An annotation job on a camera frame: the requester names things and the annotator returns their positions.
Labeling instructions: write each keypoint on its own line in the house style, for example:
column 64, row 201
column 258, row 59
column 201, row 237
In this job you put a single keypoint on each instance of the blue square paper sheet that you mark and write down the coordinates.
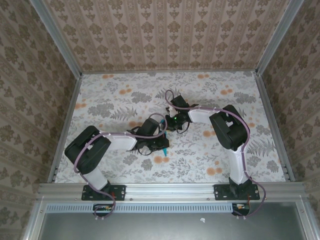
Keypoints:
column 165, row 152

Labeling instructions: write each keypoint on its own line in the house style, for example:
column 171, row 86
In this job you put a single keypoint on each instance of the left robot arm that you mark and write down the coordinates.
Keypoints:
column 87, row 150

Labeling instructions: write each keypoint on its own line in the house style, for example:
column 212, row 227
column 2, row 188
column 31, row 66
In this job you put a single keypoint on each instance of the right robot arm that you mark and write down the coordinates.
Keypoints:
column 230, row 135

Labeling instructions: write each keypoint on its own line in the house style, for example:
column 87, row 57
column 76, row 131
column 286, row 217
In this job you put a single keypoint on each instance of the floral patterned table cover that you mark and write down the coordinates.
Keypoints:
column 190, row 170

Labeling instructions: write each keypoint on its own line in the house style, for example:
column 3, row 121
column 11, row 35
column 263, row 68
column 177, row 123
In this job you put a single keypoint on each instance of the small black controller board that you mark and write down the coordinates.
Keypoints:
column 241, row 208
column 102, row 208

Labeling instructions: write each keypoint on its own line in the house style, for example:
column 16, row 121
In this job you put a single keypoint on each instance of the grey metal panel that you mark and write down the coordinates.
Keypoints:
column 162, row 227

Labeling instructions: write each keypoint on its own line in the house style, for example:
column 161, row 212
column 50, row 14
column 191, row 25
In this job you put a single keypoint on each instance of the small white paper scrap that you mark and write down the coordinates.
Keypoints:
column 202, row 220

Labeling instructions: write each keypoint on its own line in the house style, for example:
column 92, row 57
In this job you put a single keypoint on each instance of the thin aluminium table rail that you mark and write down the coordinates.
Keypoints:
column 170, row 71

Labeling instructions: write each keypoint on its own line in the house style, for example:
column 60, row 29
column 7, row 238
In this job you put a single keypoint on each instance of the wide aluminium frame beam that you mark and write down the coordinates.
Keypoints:
column 170, row 191

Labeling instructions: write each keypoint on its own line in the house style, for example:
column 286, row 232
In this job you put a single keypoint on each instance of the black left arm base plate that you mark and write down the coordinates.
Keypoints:
column 120, row 192

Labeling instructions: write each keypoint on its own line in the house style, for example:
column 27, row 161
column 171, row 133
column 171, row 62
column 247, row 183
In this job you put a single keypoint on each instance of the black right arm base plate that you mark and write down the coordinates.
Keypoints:
column 220, row 192

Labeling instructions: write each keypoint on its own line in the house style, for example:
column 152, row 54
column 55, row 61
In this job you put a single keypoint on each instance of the aluminium table side rail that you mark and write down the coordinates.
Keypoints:
column 72, row 100
column 266, row 100

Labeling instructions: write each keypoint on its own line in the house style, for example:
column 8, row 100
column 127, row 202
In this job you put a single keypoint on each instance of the aluminium upright frame post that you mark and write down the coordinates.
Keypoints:
column 276, row 40
column 58, row 40

